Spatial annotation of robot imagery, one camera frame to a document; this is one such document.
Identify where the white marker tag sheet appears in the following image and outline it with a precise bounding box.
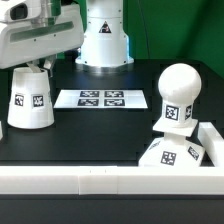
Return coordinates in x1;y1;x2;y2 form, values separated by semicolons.
54;90;147;109

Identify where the white left fence rail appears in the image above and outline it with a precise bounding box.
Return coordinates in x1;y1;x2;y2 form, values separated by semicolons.
0;120;3;141

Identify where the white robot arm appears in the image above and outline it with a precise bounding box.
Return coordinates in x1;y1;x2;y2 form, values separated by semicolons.
0;0;133;74

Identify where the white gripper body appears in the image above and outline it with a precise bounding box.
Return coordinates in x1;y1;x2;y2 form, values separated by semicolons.
0;0;84;69

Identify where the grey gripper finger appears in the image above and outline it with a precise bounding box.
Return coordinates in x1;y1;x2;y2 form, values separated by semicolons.
43;55;56;77
27;63;41;73

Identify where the white lamp base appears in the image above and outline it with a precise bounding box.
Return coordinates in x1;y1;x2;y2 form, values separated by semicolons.
138;118;205;168

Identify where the white lamp shade cone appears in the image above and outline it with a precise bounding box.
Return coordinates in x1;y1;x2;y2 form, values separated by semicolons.
7;67;54;129

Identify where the white lamp bulb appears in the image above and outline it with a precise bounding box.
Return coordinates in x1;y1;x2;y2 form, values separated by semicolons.
158;63;202;128

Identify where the white front fence rail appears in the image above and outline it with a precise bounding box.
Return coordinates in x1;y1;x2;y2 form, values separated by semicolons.
0;166;224;195

